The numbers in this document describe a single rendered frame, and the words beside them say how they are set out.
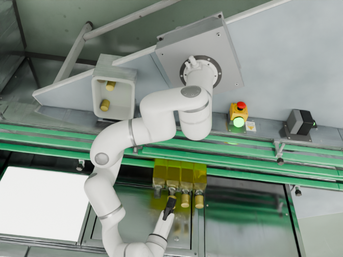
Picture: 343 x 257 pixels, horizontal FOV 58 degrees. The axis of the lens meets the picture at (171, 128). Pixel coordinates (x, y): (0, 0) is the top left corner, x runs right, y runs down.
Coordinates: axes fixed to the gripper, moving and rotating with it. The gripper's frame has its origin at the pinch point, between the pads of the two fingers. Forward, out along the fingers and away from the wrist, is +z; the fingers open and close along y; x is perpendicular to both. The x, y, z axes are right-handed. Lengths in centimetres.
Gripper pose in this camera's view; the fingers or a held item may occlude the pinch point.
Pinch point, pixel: (170, 205)
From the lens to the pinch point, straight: 127.6
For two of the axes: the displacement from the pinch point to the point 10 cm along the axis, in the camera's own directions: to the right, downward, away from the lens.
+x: -9.4, -2.9, 1.5
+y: 1.0, -6.9, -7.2
